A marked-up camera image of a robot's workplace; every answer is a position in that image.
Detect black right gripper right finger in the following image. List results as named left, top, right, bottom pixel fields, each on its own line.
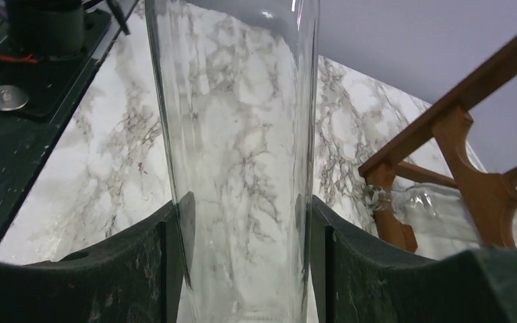
left=310, top=197, right=517, bottom=322

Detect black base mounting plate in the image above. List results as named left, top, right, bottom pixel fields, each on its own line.
left=0, top=1, right=135, bottom=243

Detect brown wooden wine rack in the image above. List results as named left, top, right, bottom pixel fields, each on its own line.
left=359, top=35, right=517, bottom=248

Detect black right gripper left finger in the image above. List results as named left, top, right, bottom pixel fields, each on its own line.
left=0, top=193, right=195, bottom=322

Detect clear bottle in lower rack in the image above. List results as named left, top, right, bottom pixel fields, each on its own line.
left=361, top=182, right=517, bottom=261

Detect clear glass bottle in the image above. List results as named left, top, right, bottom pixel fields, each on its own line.
left=145, top=1, right=320, bottom=322

